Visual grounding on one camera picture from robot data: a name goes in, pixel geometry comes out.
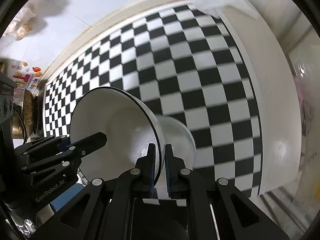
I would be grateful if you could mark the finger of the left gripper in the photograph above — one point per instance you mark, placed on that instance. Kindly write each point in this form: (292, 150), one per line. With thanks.
(73, 152)
(43, 147)

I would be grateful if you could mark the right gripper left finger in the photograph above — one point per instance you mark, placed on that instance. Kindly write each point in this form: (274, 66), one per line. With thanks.
(136, 183)

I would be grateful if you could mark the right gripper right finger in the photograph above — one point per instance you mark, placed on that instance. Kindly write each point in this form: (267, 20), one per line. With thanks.
(183, 183)

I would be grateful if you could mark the white dark rimmed bowl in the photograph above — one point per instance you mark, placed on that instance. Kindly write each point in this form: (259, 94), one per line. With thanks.
(129, 125)

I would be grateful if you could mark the black wok pan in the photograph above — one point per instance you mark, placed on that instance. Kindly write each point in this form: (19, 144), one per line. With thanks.
(28, 113)

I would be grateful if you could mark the red rose floral bowl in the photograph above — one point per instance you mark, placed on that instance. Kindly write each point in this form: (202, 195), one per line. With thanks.
(180, 138)

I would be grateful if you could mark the black white checkered mat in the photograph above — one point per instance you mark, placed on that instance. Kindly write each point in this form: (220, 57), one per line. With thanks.
(181, 63)

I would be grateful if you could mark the plastic bag of eggs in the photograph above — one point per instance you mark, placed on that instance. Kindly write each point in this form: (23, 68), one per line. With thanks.
(30, 20)

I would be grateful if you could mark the white crumpled cloth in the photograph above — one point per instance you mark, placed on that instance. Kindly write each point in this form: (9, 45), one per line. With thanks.
(215, 7)

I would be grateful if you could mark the colourful fruit wall sticker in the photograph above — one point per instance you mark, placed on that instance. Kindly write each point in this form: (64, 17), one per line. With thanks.
(25, 76)

